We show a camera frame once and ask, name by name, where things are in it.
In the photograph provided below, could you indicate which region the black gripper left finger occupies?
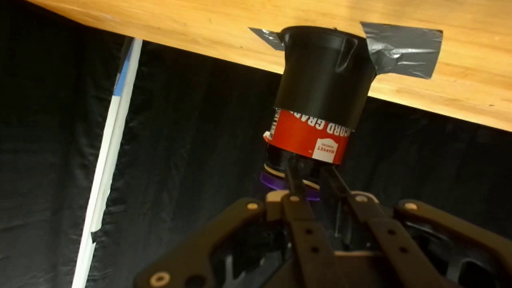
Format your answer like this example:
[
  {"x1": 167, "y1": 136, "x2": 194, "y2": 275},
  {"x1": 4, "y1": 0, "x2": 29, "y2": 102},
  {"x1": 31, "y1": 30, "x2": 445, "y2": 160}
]
[{"x1": 133, "y1": 157, "x2": 343, "y2": 288}]

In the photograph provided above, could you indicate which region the black curtain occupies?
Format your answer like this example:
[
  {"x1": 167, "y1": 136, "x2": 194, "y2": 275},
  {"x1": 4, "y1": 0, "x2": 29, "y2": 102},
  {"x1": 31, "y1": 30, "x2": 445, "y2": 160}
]
[{"x1": 0, "y1": 0, "x2": 512, "y2": 288}]

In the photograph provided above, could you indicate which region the grey duct tape piece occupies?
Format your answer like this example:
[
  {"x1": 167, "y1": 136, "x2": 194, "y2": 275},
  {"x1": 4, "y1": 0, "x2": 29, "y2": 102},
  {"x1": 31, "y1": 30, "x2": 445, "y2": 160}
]
[
  {"x1": 248, "y1": 25, "x2": 288, "y2": 53},
  {"x1": 359, "y1": 21, "x2": 445, "y2": 81}
]

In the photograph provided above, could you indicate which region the white pole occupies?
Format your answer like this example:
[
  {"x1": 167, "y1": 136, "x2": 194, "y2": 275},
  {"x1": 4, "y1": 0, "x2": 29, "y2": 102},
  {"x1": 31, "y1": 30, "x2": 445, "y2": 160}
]
[{"x1": 71, "y1": 37, "x2": 144, "y2": 288}]

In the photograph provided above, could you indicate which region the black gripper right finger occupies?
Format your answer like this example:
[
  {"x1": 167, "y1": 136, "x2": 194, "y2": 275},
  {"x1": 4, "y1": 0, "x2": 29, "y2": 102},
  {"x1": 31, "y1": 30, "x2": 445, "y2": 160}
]
[{"x1": 322, "y1": 166, "x2": 512, "y2": 288}]

